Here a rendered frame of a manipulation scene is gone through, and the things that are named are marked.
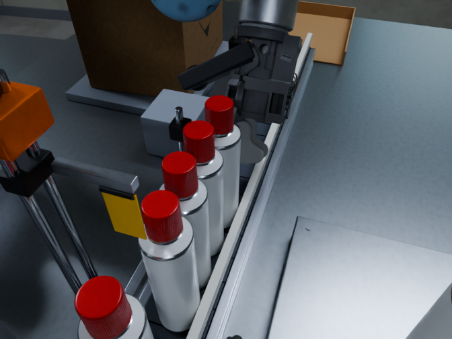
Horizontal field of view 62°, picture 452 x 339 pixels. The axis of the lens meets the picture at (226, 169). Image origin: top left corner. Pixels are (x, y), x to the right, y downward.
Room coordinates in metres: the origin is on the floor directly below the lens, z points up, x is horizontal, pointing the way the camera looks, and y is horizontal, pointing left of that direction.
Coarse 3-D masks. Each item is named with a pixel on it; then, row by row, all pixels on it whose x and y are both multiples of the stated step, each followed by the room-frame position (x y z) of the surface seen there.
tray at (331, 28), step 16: (304, 16) 1.20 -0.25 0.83; (320, 16) 1.20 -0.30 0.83; (336, 16) 1.19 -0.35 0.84; (352, 16) 1.11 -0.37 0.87; (288, 32) 1.08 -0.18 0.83; (304, 32) 1.08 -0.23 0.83; (320, 32) 1.08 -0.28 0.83; (336, 32) 1.08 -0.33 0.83; (320, 48) 0.98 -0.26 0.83; (336, 48) 0.98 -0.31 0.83; (336, 64) 0.90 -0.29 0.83
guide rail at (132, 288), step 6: (264, 48) 0.73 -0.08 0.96; (144, 264) 0.22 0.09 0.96; (138, 270) 0.22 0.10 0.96; (144, 270) 0.22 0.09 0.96; (132, 276) 0.21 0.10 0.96; (138, 276) 0.21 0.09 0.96; (144, 276) 0.21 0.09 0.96; (132, 282) 0.20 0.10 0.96; (138, 282) 0.20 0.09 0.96; (144, 282) 0.21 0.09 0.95; (126, 288) 0.20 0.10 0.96; (132, 288) 0.20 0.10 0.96; (138, 288) 0.20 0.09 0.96; (132, 294) 0.19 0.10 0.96; (138, 294) 0.20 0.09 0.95
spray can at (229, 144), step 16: (224, 96) 0.37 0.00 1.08; (208, 112) 0.34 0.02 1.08; (224, 112) 0.34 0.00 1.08; (224, 128) 0.34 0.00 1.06; (224, 144) 0.33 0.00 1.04; (240, 144) 0.35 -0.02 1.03; (224, 160) 0.33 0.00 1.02; (224, 176) 0.33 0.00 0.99; (224, 192) 0.33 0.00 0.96; (224, 208) 0.33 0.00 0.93; (224, 224) 0.33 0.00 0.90
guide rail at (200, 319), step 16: (304, 48) 0.82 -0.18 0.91; (272, 128) 0.52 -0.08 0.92; (272, 144) 0.50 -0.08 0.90; (256, 176) 0.41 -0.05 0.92; (240, 208) 0.34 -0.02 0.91; (240, 224) 0.32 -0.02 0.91; (224, 256) 0.26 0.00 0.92; (224, 272) 0.25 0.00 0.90; (208, 288) 0.22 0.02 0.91; (208, 304) 0.20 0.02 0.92; (192, 336) 0.17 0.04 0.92
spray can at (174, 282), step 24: (168, 192) 0.22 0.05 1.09; (144, 216) 0.20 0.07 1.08; (168, 216) 0.19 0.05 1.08; (144, 240) 0.20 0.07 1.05; (168, 240) 0.19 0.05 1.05; (192, 240) 0.20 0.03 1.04; (168, 264) 0.18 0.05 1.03; (192, 264) 0.20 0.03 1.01; (168, 288) 0.18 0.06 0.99; (192, 288) 0.19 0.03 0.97; (168, 312) 0.18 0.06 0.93; (192, 312) 0.19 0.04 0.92
